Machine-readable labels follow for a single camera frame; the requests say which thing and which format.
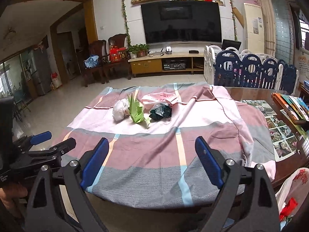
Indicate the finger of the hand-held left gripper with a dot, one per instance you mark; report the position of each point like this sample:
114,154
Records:
41,136
62,146

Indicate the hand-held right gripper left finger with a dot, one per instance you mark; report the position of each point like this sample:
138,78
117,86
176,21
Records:
95,159

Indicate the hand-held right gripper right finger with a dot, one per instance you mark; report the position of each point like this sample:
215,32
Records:
208,159

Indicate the white red-print plastic bag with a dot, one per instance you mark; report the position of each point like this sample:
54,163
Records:
295,186

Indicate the red gold foil wrapper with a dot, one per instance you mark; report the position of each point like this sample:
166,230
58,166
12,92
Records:
288,209

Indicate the person's left hand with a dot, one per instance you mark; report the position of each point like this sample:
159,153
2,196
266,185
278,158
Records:
12,194

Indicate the pink grey checked sheet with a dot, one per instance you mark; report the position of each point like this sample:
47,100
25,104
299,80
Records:
157,145

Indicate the water jug with red label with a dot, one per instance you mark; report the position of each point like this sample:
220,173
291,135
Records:
56,81

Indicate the green folded paper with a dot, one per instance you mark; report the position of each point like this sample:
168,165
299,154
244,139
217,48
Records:
136,112

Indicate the grey refrigerator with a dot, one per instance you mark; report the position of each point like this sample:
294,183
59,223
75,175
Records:
42,72

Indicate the black plastic bag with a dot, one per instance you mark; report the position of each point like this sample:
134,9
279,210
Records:
160,112

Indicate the landscape photo print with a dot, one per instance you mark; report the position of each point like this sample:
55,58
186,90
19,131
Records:
259,107

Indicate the photo collage sheet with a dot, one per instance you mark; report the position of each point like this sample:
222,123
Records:
283,140

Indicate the pink plastic bag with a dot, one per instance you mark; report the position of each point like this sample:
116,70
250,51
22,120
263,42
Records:
159,98

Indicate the dark carved wooden chair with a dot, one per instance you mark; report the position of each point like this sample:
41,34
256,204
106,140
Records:
95,72
118,67

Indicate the blue bag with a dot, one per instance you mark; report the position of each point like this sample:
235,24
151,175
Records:
91,61

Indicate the white playpen fence panel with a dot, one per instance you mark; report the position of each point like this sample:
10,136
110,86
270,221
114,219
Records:
208,62

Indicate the navy playpen fence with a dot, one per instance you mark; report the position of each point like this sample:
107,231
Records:
253,73

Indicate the row of books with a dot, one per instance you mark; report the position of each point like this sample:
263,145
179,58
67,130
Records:
292,107

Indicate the black audio receiver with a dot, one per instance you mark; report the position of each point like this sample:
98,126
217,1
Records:
175,66

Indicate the red gift box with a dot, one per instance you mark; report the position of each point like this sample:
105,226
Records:
117,55

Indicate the yellow wooden television cabinet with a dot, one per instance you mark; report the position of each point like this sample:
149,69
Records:
147,66

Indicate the small black set-top box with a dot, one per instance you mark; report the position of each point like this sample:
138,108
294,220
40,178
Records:
193,51

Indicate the small white gadget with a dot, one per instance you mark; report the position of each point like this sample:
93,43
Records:
168,50

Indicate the black laptop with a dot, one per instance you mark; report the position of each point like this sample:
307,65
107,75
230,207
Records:
231,44

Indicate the potted green plant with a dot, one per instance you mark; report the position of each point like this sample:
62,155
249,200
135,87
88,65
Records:
138,49

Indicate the white standing air conditioner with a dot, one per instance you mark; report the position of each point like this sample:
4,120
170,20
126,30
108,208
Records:
253,29

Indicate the large black television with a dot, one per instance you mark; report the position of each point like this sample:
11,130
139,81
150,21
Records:
181,21

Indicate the green ivy garland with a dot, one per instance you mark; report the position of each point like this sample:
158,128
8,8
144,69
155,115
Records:
231,9
125,17

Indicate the wooden bat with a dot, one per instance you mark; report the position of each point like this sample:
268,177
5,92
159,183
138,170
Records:
237,14

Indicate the beige curtain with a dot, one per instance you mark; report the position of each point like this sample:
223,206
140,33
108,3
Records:
265,17

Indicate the wall calendar poster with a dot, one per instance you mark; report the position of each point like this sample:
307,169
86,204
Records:
304,66

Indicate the small white picture frame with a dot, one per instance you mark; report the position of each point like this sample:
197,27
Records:
219,0

